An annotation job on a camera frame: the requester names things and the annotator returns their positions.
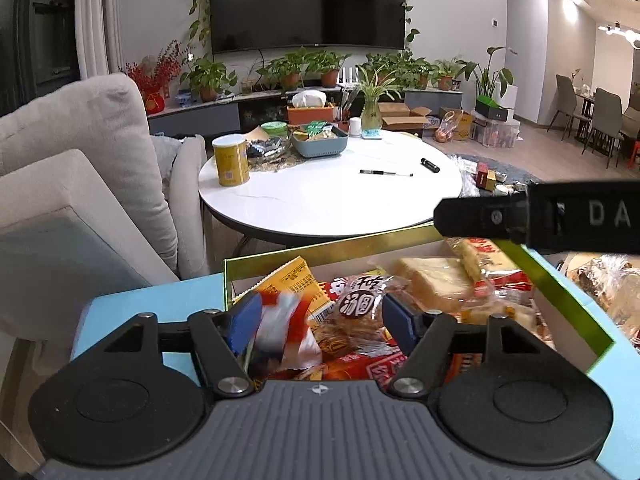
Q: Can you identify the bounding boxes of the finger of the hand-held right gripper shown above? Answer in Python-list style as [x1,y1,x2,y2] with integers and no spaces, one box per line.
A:
[434,194,530,241]

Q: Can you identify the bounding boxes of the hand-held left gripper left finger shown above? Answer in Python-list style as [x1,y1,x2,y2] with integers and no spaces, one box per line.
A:
[102,292,263,397]

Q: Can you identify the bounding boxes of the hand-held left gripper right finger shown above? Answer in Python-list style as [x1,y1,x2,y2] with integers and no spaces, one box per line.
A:
[382,292,543,397]

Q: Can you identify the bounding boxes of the yellow red bread packet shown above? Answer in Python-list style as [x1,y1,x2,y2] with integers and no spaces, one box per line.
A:
[447,237,521,281]

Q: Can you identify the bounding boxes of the bread packet brown round label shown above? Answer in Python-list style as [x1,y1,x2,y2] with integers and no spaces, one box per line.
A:
[315,274,401,356]

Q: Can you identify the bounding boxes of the sliced bread packet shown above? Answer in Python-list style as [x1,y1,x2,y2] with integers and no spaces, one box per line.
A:
[395,256,501,311]

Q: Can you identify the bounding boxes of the yellow red snack packet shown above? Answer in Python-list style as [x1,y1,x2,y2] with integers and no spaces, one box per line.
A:
[255,256,333,331]

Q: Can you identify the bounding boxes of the red snack packet white lettering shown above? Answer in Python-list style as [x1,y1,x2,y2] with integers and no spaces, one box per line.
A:
[320,352,408,391]

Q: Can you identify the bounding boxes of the clear red bread packet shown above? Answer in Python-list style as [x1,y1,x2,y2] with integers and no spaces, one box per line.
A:
[460,275,538,331]

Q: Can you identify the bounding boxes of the green gift box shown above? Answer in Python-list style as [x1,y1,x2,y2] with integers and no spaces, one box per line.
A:
[222,222,616,376]

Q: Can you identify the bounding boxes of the dark marble round table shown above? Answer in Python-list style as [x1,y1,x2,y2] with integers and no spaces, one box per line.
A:
[445,154,546,196]

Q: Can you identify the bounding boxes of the crinkled clear plastic bag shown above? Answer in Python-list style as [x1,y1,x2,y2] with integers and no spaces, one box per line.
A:
[565,255,640,341]

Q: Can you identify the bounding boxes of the clear plastic storage boxes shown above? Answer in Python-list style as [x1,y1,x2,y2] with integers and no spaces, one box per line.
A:
[472,110,521,148]

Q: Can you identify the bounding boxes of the clear bag of fruit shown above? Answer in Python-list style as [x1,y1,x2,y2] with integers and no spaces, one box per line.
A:
[434,110,461,142]

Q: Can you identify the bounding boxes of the yellow carton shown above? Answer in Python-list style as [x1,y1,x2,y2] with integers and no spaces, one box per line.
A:
[450,110,473,141]

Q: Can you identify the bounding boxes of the light blue table cover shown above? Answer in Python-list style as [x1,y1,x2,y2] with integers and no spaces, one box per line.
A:
[70,247,640,480]

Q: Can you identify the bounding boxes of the grey dining chair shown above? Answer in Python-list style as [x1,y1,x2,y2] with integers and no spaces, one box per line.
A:
[582,87,628,168]
[547,74,591,141]

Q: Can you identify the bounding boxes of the black green box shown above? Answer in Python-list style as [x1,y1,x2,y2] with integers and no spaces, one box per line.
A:
[475,95,516,122]

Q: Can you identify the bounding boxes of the open cardboard box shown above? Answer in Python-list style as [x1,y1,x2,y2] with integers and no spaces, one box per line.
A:
[377,102,433,132]

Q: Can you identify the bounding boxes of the white floor appliance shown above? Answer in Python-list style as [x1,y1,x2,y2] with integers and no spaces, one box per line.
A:
[492,85,518,122]

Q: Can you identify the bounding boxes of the white oval coffee table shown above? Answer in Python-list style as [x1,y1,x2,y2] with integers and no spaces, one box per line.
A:
[198,130,463,238]

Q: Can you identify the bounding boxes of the glass vase with spider plant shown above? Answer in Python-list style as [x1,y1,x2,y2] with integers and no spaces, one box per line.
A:
[355,65,401,132]

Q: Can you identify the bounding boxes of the small potted plant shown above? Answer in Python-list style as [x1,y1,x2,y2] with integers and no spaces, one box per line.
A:
[435,57,461,92]

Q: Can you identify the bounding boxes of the tall broad-leaf plant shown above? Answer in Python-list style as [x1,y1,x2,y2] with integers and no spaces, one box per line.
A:
[457,46,516,106]

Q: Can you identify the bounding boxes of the yellow canister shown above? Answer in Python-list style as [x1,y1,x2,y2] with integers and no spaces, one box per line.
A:
[212,134,251,187]

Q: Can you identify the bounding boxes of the wide leafy potted plant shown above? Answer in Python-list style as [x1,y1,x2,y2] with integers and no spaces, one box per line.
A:
[362,52,436,91]

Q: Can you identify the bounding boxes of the blue plastic basket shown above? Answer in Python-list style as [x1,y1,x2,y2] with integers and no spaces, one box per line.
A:
[290,125,349,157]

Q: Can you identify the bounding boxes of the pile of small wrappers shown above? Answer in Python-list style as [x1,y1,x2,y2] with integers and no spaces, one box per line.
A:
[247,137,292,162]

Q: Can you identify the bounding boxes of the ceiling pendant lamp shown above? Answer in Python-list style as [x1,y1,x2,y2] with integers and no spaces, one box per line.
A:
[599,22,640,50]

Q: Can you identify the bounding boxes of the orange tissue box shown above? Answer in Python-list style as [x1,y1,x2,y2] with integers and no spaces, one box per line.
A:
[286,89,335,125]

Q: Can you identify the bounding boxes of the grey television cabinet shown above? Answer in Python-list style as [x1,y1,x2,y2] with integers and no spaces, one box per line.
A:
[147,85,463,136]

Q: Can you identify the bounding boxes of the potted pothos plant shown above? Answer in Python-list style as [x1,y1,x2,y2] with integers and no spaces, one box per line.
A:
[305,49,351,88]
[257,52,308,92]

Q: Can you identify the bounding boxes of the light grey sofa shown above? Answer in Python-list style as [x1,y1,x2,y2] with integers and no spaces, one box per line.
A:
[0,72,208,351]

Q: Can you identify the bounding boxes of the bushy potted plant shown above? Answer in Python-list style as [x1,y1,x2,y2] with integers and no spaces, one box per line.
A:
[182,55,238,103]

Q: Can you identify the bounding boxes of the red berry decoration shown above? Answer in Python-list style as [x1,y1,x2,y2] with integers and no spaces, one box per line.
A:
[120,40,183,113]

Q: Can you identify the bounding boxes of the large black television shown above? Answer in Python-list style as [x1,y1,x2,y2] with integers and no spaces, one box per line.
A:
[210,0,407,55]

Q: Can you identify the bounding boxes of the white curtain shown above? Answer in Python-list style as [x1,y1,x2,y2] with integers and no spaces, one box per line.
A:
[75,0,123,81]

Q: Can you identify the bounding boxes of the dark glass balcony door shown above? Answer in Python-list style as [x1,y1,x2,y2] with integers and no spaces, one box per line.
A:
[0,0,83,116]

